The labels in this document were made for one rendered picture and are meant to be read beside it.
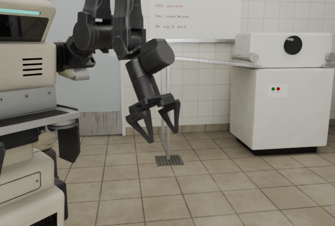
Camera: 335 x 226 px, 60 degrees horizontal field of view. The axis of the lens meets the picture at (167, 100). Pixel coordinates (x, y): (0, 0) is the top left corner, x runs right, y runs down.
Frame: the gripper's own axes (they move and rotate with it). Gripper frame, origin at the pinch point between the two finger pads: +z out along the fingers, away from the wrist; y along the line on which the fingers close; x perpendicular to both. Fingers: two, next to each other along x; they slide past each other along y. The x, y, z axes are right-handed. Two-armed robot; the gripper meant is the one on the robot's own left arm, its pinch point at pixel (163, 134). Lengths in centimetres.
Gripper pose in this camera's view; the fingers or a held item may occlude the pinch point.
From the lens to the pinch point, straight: 71.4
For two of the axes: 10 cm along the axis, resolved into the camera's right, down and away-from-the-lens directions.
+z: 3.6, 9.3, -1.0
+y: 6.1, -1.5, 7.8
